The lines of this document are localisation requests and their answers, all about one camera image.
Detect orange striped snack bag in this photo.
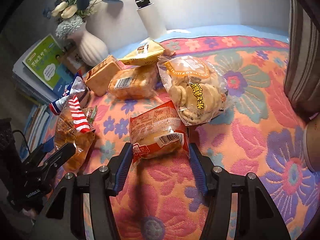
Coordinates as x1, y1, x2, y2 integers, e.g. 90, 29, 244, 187
54, 95, 95, 173

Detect upright book row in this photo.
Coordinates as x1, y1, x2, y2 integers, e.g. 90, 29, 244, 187
12, 40, 62, 104

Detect grey striped pouch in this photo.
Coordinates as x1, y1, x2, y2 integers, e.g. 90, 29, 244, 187
284, 0, 319, 118

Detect flat book stack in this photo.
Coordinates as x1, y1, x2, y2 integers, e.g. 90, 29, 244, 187
20, 105, 52, 161

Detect white ribbed vase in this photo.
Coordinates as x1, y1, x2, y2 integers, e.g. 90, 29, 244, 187
67, 23, 109, 67

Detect green cover book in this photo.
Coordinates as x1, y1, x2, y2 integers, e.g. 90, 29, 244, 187
23, 34, 73, 96

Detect red bread roll pack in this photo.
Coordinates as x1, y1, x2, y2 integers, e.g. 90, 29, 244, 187
130, 101, 189, 163

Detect barcode bread bun pack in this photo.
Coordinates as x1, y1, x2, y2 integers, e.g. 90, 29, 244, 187
108, 64, 159, 100

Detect artificial flower bouquet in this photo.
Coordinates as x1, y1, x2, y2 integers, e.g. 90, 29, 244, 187
42, 0, 121, 39

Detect blue white snack bag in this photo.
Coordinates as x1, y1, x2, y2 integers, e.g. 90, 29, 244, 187
49, 72, 91, 115

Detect yellow chips bag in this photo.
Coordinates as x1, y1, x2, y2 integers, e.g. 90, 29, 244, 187
119, 40, 165, 66

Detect black cable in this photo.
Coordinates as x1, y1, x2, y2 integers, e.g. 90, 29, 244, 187
11, 129, 32, 153

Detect brown pen holder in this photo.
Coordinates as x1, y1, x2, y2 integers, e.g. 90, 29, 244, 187
60, 46, 87, 75

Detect round cracker bag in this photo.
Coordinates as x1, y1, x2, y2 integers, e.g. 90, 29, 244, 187
157, 55, 232, 126

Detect orange toast bread pack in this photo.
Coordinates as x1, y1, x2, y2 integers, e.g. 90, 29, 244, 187
85, 55, 121, 96

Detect floral orange table mat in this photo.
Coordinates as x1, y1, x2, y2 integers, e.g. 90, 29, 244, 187
44, 35, 320, 240

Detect gold thermos bottle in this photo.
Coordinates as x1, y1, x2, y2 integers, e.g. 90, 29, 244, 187
303, 114, 320, 172

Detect white desk lamp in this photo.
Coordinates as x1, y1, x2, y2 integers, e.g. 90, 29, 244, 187
135, 0, 167, 40

